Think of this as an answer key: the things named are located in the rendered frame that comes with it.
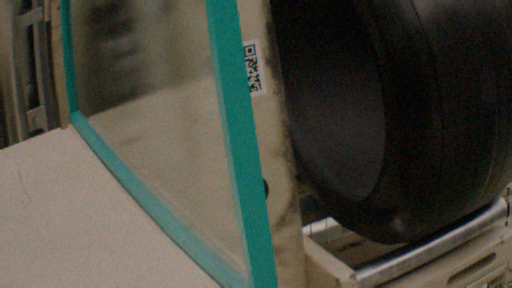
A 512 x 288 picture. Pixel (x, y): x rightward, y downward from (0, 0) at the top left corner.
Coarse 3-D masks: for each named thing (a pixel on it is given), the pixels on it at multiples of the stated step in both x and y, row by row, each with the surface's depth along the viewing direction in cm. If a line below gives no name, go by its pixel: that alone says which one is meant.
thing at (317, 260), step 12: (312, 240) 172; (312, 252) 168; (324, 252) 168; (312, 264) 167; (324, 264) 164; (336, 264) 163; (312, 276) 168; (324, 276) 164; (336, 276) 160; (348, 276) 160
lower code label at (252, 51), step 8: (256, 40) 156; (248, 48) 156; (256, 48) 157; (248, 56) 157; (256, 56) 157; (248, 64) 157; (256, 64) 157; (248, 72) 157; (256, 72) 158; (256, 80) 158; (264, 80) 158; (256, 88) 158; (264, 88) 159
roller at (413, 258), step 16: (480, 208) 175; (496, 208) 175; (464, 224) 172; (480, 224) 173; (496, 224) 176; (416, 240) 170; (432, 240) 170; (448, 240) 171; (464, 240) 173; (384, 256) 168; (400, 256) 168; (416, 256) 168; (432, 256) 170; (368, 272) 166; (384, 272) 167; (400, 272) 168
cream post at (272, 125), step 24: (240, 0) 154; (264, 0) 155; (240, 24) 155; (264, 24) 156; (264, 48) 157; (264, 72) 158; (264, 96) 159; (264, 120) 160; (288, 120) 162; (264, 144) 161; (288, 144) 163; (264, 168) 162; (288, 168) 164; (288, 192) 165; (288, 216) 166; (288, 240) 167; (288, 264) 168
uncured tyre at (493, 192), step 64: (320, 0) 199; (384, 0) 147; (448, 0) 147; (320, 64) 200; (384, 64) 150; (448, 64) 146; (320, 128) 197; (384, 128) 199; (448, 128) 149; (320, 192) 182; (384, 192) 161; (448, 192) 155
